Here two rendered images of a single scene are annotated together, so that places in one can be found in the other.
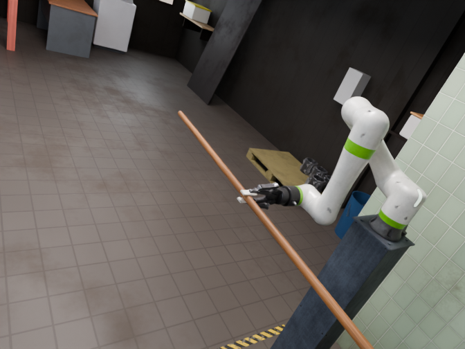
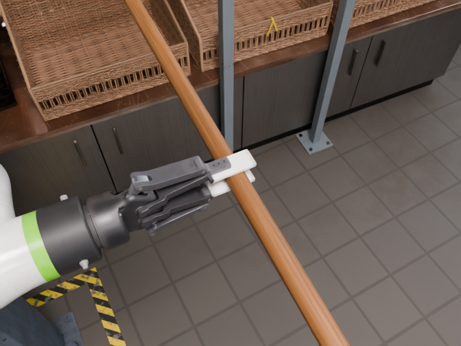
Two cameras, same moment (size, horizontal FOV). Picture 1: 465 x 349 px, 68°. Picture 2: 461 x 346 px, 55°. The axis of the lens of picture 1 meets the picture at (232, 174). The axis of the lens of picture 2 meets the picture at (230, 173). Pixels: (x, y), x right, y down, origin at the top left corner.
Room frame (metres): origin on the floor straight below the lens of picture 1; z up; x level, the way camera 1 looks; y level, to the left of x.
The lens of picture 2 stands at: (1.59, 0.00, 1.71)
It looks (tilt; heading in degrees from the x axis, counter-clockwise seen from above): 55 degrees down; 194
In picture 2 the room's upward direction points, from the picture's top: straight up
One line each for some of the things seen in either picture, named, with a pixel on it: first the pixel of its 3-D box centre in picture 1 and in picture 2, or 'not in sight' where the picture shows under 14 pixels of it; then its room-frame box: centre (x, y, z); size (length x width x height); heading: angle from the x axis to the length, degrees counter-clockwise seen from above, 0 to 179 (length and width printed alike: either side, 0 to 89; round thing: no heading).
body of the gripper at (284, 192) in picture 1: (275, 196); (126, 213); (1.33, -0.21, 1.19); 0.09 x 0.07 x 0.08; 129
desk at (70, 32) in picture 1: (64, 21); not in sight; (6.13, 3.86, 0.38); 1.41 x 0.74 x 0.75; 42
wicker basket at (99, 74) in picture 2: not in sight; (94, 29); (0.40, -0.80, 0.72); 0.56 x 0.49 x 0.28; 129
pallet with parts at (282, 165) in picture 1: (293, 169); not in sight; (4.29, -0.73, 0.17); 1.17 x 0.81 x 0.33; 42
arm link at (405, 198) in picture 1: (401, 201); not in sight; (1.44, -0.74, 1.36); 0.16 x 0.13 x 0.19; 14
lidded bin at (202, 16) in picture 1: (196, 12); not in sight; (7.59, 1.97, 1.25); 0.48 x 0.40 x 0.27; 42
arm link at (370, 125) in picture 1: (367, 131); not in sight; (1.35, -0.42, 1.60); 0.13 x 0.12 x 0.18; 14
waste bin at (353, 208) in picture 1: (360, 219); not in sight; (3.44, -1.50, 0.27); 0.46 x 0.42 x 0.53; 25
